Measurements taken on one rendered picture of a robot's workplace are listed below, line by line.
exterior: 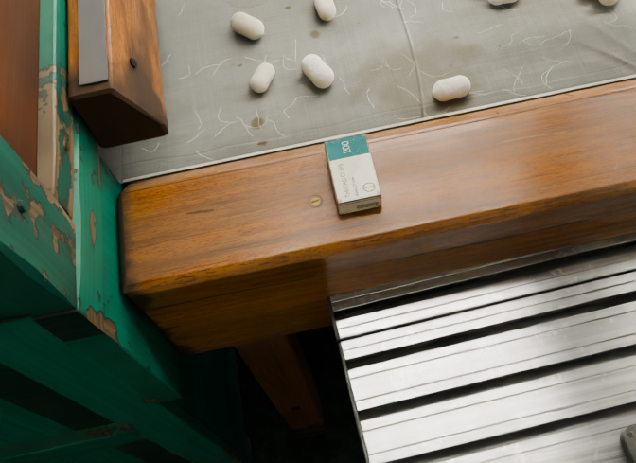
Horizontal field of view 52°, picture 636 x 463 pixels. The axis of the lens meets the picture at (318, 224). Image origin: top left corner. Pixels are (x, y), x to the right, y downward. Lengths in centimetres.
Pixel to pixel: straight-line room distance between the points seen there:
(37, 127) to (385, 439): 36
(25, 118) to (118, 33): 12
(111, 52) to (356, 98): 22
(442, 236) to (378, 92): 16
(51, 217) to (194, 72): 27
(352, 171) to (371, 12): 22
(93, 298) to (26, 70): 17
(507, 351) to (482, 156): 17
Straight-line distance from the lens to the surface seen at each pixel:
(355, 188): 52
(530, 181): 56
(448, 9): 70
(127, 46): 57
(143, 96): 55
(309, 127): 61
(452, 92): 61
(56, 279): 44
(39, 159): 49
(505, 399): 59
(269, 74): 63
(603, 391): 61
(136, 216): 57
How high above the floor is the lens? 123
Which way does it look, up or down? 62 degrees down
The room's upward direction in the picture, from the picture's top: 11 degrees counter-clockwise
